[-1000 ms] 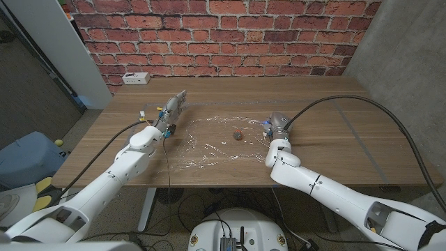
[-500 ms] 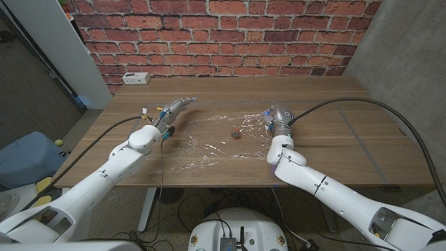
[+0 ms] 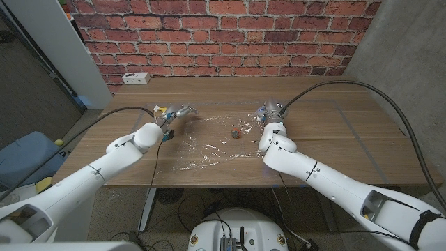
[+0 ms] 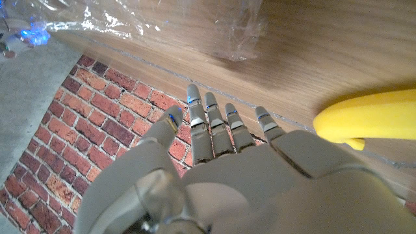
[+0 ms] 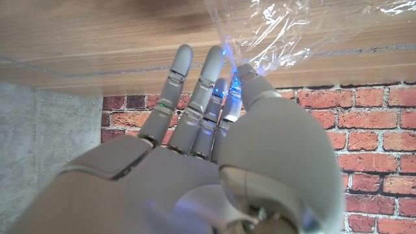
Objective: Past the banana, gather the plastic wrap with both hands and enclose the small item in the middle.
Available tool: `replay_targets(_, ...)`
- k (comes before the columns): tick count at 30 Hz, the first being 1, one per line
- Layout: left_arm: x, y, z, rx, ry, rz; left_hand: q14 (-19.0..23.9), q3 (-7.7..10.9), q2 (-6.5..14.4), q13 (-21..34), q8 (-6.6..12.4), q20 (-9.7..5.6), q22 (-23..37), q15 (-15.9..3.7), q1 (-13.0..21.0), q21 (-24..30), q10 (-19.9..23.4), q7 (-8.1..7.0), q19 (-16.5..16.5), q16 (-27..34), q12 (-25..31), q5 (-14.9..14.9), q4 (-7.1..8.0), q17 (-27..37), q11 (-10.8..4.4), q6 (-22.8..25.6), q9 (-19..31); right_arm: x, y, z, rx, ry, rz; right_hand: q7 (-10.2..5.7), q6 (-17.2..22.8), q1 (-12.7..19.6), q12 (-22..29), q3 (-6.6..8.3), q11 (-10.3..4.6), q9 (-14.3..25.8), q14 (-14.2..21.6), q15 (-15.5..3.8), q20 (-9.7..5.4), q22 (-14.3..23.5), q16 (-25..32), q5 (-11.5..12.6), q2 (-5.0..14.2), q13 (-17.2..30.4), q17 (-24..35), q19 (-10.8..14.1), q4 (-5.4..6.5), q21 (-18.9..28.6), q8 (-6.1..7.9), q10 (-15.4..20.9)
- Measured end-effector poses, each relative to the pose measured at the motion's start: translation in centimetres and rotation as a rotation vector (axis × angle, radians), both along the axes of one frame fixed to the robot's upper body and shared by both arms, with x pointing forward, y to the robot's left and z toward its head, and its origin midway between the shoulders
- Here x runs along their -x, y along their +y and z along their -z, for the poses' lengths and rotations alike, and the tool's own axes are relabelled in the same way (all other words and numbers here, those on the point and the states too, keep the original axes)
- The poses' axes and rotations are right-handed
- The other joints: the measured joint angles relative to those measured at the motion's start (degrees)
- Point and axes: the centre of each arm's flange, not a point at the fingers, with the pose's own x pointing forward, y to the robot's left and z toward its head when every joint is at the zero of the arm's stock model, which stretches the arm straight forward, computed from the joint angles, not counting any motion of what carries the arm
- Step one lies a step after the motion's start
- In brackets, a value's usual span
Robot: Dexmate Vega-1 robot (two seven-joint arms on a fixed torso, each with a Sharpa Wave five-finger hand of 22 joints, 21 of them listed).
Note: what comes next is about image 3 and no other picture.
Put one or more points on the grey electronics box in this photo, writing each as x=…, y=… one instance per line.
x=228, y=244

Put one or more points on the white power strip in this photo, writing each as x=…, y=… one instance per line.
x=136, y=78

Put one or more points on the black floor fan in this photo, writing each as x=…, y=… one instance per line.
x=169, y=195

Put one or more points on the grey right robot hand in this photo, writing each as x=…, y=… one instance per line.
x=273, y=109

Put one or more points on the brick print backdrop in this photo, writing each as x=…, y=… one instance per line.
x=223, y=35

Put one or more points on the small red grey item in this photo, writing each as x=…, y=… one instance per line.
x=236, y=133

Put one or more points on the white upright panel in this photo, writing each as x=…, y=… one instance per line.
x=59, y=45

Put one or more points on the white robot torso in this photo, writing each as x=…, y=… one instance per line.
x=251, y=226

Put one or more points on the yellow black foot pedal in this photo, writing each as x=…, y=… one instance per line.
x=43, y=184

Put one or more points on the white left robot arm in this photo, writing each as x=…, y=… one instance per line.
x=87, y=178

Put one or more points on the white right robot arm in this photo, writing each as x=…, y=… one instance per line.
x=331, y=181

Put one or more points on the blue plastic bin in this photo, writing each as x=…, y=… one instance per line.
x=21, y=153

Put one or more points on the small yellow-green ball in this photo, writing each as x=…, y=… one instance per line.
x=59, y=142

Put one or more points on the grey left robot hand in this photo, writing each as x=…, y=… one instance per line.
x=170, y=112

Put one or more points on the metal table leg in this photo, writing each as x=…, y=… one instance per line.
x=147, y=216
x=331, y=224

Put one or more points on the clear plastic wrap sheet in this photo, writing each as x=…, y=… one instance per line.
x=209, y=150

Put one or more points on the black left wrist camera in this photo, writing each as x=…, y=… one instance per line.
x=169, y=135

